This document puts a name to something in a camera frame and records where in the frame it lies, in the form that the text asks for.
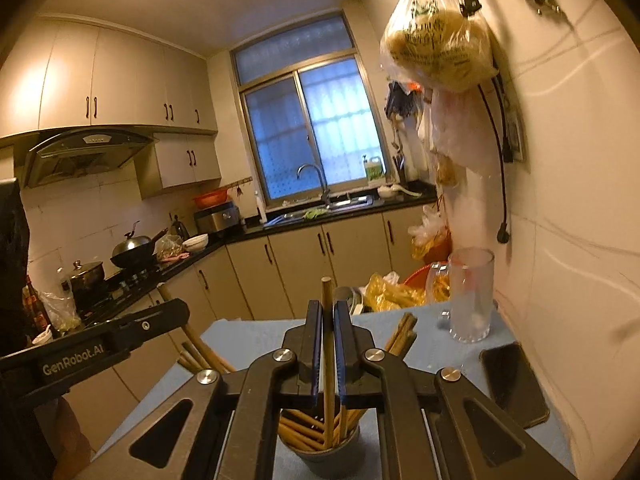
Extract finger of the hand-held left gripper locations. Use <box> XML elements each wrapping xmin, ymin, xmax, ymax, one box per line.
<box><xmin>106</xmin><ymin>298</ymin><xmax>192</xmax><ymax>357</ymax></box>

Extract steel pot with lid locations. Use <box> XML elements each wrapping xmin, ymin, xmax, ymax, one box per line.
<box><xmin>62</xmin><ymin>259</ymin><xmax>107</xmax><ymax>297</ymax></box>

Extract hanging plastic bags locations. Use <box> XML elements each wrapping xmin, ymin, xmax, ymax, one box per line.
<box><xmin>384</xmin><ymin>80</ymin><xmax>502</xmax><ymax>188</ymax></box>

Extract dark glass bottles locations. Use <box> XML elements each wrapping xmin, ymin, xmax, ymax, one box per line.
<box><xmin>22</xmin><ymin>274</ymin><xmax>52</xmax><ymax>332</ymax></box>

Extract dark kettle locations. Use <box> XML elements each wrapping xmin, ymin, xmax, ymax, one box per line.
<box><xmin>169</xmin><ymin>214</ymin><xmax>191</xmax><ymax>242</ymax></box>

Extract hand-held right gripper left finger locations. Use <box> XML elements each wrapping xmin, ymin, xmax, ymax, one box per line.
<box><xmin>74</xmin><ymin>300</ymin><xmax>324</xmax><ymax>480</ymax></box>

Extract large red basin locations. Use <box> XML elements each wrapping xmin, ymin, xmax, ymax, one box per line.
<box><xmin>402</xmin><ymin>261</ymin><xmax>452</xmax><ymax>302</ymax></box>

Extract small beige wall cabinet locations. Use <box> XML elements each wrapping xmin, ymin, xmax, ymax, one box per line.
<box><xmin>137</xmin><ymin>132</ymin><xmax>223</xmax><ymax>199</ymax></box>

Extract steel sink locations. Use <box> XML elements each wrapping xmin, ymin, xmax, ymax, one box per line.
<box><xmin>263</xmin><ymin>194</ymin><xmax>376</xmax><ymax>229</ymax></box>

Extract bunch of wooden chopsticks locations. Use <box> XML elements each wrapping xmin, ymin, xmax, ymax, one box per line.
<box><xmin>278</xmin><ymin>407</ymin><xmax>368</xmax><ymax>453</ymax></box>

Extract blue table cloth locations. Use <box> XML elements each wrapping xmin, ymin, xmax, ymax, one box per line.
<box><xmin>91</xmin><ymin>300</ymin><xmax>577</xmax><ymax>480</ymax></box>

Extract grey cup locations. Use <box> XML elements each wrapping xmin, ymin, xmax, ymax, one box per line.
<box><xmin>277</xmin><ymin>422</ymin><xmax>362</xmax><ymax>479</ymax></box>

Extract clear glass mug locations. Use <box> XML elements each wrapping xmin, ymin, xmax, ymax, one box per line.
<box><xmin>424</xmin><ymin>247</ymin><xmax>496</xmax><ymax>344</ymax></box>

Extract beige base cabinets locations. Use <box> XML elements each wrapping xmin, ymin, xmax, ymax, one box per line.
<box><xmin>60</xmin><ymin>202</ymin><xmax>441</xmax><ymax>411</ymax></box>

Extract steel faucet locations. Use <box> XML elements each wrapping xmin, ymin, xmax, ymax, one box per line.
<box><xmin>297</xmin><ymin>163</ymin><xmax>333</xmax><ymax>208</ymax></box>

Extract steel basin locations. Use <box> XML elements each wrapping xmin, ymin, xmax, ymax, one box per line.
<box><xmin>332</xmin><ymin>284</ymin><xmax>372</xmax><ymax>317</ymax></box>

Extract wall hook rail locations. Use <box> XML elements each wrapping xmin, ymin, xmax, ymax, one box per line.
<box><xmin>219</xmin><ymin>176</ymin><xmax>254</xmax><ymax>197</ymax></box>

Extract small red plastic basin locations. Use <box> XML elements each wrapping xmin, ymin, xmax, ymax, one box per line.
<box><xmin>192</xmin><ymin>185</ymin><xmax>233</xmax><ymax>211</ymax></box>

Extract black kitchen counter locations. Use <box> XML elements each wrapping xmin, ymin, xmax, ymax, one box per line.
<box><xmin>50</xmin><ymin>191</ymin><xmax>440</xmax><ymax>333</ymax></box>

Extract black wok with lid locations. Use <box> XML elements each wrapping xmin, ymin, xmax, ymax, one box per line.
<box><xmin>109</xmin><ymin>219</ymin><xmax>169</xmax><ymax>269</ymax></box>

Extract wall power strip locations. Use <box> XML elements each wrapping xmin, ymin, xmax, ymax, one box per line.
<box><xmin>499</xmin><ymin>94</ymin><xmax>527</xmax><ymax>164</ymax></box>

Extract bag of orange food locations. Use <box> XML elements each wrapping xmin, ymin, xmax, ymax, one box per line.
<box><xmin>407</xmin><ymin>204</ymin><xmax>454</xmax><ymax>264</ymax></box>

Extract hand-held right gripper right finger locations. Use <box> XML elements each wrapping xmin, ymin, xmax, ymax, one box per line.
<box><xmin>335</xmin><ymin>300</ymin><xmax>579</xmax><ymax>480</ymax></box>

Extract black range hood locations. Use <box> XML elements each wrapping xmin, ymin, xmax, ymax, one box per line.
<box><xmin>22</xmin><ymin>127</ymin><xmax>157</xmax><ymax>189</ymax></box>

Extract plastic bag of yellow food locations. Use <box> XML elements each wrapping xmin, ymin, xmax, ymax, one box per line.
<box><xmin>379</xmin><ymin>0</ymin><xmax>494</xmax><ymax>94</ymax></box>

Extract kitchen window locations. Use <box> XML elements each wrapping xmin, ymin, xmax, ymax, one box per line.
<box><xmin>229</xmin><ymin>11</ymin><xmax>392</xmax><ymax>207</ymax></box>

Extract black smartphone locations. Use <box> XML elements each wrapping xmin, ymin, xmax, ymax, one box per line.
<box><xmin>478</xmin><ymin>340</ymin><xmax>552</xmax><ymax>429</ymax></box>

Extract clear plastic bag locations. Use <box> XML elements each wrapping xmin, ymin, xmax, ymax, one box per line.
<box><xmin>37</xmin><ymin>289</ymin><xmax>82</xmax><ymax>332</ymax></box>

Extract black cable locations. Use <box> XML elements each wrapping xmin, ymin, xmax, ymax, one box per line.
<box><xmin>476</xmin><ymin>79</ymin><xmax>513</xmax><ymax>247</ymax></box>

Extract black gas stove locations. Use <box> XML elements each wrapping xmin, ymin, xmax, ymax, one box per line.
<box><xmin>74</xmin><ymin>264</ymin><xmax>162</xmax><ymax>322</ymax></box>

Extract green bottle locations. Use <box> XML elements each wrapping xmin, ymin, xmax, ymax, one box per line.
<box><xmin>363</xmin><ymin>154</ymin><xmax>386</xmax><ymax>183</ymax></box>

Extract beige wall cabinets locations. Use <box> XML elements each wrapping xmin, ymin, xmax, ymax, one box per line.
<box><xmin>0</xmin><ymin>16</ymin><xmax>220</xmax><ymax>137</ymax></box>

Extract steel kitchen appliance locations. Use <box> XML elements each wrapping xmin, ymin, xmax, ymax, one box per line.
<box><xmin>193</xmin><ymin>201</ymin><xmax>243</xmax><ymax>238</ymax></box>

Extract white ladle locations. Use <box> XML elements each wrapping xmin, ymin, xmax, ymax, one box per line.
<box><xmin>377</xmin><ymin>183</ymin><xmax>424</xmax><ymax>201</ymax></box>

